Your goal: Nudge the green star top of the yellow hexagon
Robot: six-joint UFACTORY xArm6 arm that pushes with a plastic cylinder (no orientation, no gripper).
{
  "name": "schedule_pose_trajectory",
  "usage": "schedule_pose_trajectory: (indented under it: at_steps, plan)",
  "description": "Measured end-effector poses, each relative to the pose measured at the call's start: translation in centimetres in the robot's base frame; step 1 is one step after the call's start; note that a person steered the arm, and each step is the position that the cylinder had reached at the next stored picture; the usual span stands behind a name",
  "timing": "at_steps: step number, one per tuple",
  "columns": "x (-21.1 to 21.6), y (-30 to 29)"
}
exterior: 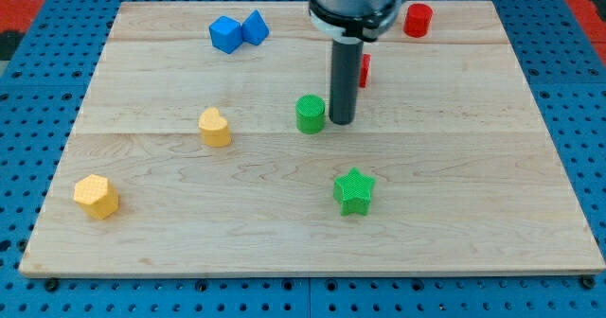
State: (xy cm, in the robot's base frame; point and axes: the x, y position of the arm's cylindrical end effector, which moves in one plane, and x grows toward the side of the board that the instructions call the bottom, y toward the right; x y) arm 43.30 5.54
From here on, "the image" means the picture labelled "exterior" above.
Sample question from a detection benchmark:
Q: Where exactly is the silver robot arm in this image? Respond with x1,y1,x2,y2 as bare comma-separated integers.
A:
309,0,406,44

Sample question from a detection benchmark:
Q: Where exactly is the green star block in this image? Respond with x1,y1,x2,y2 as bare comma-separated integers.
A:
333,168,376,216

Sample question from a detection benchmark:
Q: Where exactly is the yellow hexagon block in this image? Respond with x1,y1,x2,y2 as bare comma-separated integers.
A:
73,174,119,220

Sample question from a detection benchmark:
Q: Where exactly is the green cylinder block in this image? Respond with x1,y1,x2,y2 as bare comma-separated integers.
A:
295,95,325,134

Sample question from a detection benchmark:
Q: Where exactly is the yellow heart block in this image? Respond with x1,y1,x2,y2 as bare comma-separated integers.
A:
198,107,232,148

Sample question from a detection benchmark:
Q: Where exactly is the wooden board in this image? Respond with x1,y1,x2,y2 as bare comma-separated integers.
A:
20,1,605,278

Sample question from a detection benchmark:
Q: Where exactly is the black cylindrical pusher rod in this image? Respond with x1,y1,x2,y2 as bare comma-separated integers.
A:
329,41,364,125

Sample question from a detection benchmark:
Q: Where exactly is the red block behind rod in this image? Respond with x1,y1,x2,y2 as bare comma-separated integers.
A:
359,53,371,88

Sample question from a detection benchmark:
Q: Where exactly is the blue diamond block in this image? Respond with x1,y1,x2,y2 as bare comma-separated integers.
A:
241,9,270,45

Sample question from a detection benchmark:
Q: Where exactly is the blue cube block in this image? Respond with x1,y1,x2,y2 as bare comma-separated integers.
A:
209,16,242,54

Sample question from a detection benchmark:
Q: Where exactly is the red cylinder block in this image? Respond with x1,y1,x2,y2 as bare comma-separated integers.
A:
403,3,433,38

